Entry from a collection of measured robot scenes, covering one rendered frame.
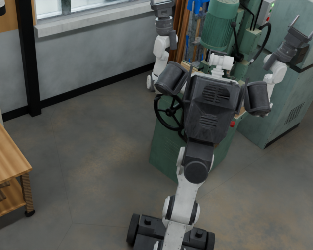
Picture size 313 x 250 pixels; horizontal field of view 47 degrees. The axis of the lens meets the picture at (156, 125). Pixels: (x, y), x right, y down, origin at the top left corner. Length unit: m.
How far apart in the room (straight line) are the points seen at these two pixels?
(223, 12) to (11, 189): 1.82
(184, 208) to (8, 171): 1.08
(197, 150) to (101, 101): 2.07
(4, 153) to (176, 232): 1.19
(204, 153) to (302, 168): 1.96
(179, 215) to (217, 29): 1.12
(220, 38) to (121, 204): 1.42
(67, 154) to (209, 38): 1.57
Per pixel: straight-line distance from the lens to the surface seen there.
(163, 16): 1.88
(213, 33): 2.30
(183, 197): 2.00
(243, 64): 2.53
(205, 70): 2.46
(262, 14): 2.51
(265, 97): 1.80
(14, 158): 2.43
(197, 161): 1.69
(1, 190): 2.73
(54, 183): 2.95
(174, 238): 2.20
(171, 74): 1.76
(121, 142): 3.26
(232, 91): 1.63
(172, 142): 2.78
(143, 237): 2.49
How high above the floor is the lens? 2.29
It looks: 41 degrees down
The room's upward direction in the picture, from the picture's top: 11 degrees clockwise
